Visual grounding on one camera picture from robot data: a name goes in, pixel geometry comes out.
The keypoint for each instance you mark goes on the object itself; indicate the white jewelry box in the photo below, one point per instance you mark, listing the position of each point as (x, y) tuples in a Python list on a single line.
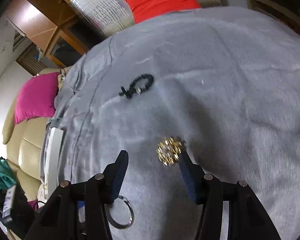
[(51, 163)]

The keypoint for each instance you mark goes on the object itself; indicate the silver ring bangle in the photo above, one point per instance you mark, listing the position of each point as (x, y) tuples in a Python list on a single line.
[(120, 214)]

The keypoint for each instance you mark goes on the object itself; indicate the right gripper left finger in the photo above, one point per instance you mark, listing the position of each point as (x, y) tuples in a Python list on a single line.
[(77, 211)]

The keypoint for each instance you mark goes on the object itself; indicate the magenta pillow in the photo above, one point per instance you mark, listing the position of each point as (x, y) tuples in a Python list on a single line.
[(36, 98)]

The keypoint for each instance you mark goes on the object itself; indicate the teal cloth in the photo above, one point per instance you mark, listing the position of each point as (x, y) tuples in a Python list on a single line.
[(7, 178)]

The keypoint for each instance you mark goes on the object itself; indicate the wooden cabinet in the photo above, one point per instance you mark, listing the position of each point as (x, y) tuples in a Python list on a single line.
[(47, 24)]

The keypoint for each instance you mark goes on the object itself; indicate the beige leather sofa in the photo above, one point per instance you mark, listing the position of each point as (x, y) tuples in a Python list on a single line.
[(24, 143)]

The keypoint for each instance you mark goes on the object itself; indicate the gold pearl brooch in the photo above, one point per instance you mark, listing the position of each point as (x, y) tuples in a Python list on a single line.
[(169, 150)]

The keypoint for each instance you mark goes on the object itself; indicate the grey bed blanket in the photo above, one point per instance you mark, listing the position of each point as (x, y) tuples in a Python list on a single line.
[(226, 81)]

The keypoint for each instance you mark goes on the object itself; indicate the silver foil insulation board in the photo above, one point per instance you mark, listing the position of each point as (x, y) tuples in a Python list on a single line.
[(111, 16)]

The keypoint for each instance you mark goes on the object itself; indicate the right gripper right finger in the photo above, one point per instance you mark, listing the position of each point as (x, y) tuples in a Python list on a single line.
[(248, 219)]

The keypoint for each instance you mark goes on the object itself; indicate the black beaded bow scrunchie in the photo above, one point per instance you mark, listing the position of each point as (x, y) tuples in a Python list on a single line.
[(139, 85)]

